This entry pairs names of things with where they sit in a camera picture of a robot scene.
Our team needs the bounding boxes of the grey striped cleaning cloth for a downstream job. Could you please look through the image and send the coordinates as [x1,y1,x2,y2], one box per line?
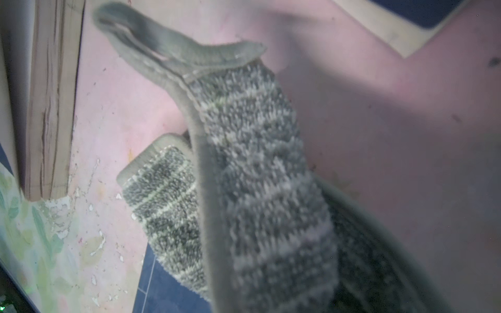
[93,2,451,312]

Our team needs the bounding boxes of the blue book Mengxi notes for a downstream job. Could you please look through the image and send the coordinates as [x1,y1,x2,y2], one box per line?
[133,246,211,313]

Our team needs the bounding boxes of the blue book Shijing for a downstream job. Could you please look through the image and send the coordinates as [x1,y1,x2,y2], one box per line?
[1,1,86,202]

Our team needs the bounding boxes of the blue book Yuewei notes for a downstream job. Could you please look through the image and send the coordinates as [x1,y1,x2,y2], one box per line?
[335,0,468,58]

